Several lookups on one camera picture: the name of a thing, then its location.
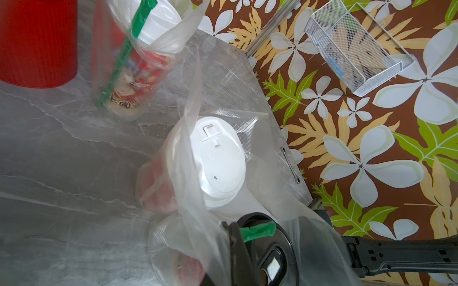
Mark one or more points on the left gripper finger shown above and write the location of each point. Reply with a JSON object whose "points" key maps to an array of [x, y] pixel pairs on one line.
{"points": [[243, 270]]}

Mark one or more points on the black lid red cup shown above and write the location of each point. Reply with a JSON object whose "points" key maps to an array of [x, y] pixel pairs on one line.
{"points": [[271, 260]]}

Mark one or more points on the green straw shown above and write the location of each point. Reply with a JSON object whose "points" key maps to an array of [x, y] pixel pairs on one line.
{"points": [[258, 231], [137, 23]]}

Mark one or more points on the white lid cup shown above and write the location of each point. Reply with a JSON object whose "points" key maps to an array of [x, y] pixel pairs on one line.
{"points": [[219, 160], [144, 71]]}

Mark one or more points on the clear plastic carrier bag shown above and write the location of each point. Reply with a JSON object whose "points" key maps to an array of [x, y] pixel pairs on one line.
{"points": [[173, 42]]}

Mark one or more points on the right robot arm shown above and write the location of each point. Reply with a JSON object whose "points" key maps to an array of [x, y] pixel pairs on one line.
{"points": [[397, 254]]}

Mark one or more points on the blue object in basket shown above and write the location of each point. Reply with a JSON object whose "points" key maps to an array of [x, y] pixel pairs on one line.
{"points": [[335, 67]]}

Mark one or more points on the red straw holder cup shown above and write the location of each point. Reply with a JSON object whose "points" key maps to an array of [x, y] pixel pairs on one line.
{"points": [[39, 43]]}

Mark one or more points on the white wire basket right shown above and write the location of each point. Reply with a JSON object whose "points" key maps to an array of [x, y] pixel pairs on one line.
{"points": [[367, 53]]}

